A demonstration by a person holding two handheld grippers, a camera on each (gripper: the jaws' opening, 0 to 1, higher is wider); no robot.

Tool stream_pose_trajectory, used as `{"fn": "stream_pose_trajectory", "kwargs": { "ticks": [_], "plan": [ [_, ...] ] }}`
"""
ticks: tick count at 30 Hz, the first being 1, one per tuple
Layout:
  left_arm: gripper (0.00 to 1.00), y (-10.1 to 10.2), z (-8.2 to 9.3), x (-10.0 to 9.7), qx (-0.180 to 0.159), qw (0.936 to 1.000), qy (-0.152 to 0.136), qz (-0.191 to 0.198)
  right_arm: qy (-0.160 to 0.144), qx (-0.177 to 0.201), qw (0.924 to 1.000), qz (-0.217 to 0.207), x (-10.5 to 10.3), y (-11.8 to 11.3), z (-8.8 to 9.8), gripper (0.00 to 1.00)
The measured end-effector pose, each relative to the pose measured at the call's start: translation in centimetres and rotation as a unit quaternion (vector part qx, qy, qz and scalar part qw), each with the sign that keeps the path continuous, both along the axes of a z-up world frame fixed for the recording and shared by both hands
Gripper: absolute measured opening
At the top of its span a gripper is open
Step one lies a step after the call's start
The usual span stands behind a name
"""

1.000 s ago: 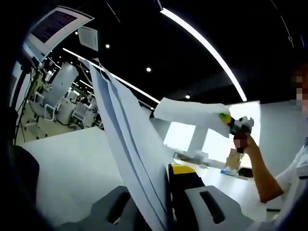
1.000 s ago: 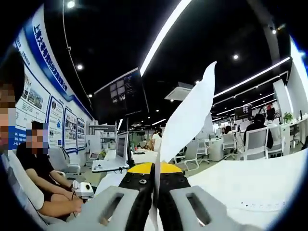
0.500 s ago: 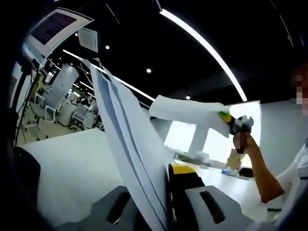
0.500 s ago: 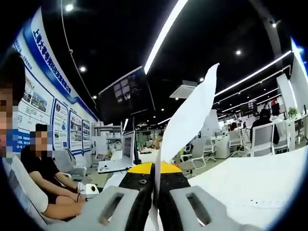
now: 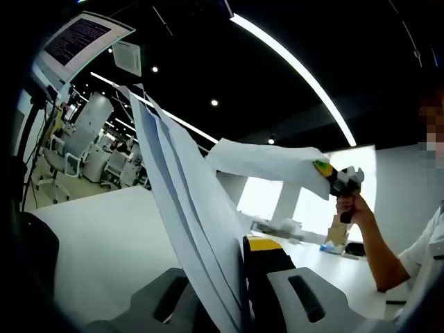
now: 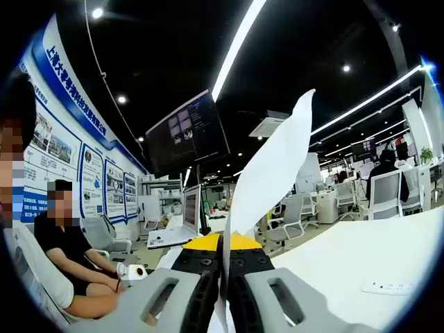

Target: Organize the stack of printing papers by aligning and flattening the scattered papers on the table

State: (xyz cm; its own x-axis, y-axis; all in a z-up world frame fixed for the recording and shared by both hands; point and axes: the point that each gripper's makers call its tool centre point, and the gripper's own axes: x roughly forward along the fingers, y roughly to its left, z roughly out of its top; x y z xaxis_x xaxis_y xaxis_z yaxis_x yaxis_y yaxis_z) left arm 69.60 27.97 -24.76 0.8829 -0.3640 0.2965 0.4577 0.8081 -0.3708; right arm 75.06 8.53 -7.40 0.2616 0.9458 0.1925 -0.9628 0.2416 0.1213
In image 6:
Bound group of white office chairs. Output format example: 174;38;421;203
256;168;427;258

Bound curved ceiling light strip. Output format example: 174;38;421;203
309;65;422;137
210;0;268;103

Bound blue white wall poster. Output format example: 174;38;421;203
19;13;151;227

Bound grey office chair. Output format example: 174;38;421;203
82;214;140;265

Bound round ceiling spotlights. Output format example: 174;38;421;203
90;7;400;142

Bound hanging black display screen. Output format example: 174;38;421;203
350;138;377;162

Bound computer monitor on desk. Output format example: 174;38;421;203
146;184;203;250

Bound ceiling air conditioner vent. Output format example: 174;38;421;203
248;110;291;139

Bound white cloth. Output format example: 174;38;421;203
214;88;317;333

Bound large hanging black monitor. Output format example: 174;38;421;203
144;89;232;180

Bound white storage shelf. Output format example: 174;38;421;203
137;174;184;232

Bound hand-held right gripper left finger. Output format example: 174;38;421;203
67;232;224;333

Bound white table socket strip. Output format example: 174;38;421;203
360;279;417;296

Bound green potted plant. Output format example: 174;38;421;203
419;146;435;166

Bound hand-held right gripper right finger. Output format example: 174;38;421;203
223;232;382;333

